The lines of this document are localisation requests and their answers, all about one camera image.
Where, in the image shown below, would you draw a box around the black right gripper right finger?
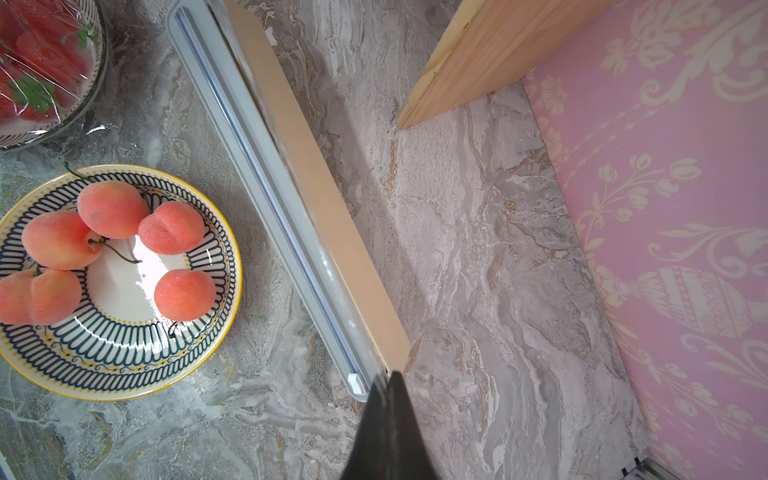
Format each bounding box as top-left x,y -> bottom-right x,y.
388,372 -> 438,480

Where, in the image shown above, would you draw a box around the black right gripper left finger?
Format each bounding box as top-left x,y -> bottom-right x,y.
341,375 -> 389,480

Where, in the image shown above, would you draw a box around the striped plate of peaches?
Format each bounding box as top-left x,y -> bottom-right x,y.
1,165 -> 243,401

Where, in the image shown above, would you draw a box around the cream plastic wrap dispenser box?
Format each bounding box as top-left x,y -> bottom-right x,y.
167,1 -> 410,401

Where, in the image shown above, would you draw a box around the patterned plate of strawberries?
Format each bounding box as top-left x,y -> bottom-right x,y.
0,0 -> 110,151

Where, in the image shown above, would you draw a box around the clear plastic wrap sheet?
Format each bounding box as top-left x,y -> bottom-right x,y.
0,0 -> 121,154

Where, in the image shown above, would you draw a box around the wooden two-tier shelf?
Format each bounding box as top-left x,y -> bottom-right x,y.
396,0 -> 610,129

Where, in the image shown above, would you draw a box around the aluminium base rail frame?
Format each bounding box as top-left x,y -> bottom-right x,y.
621,457 -> 680,480

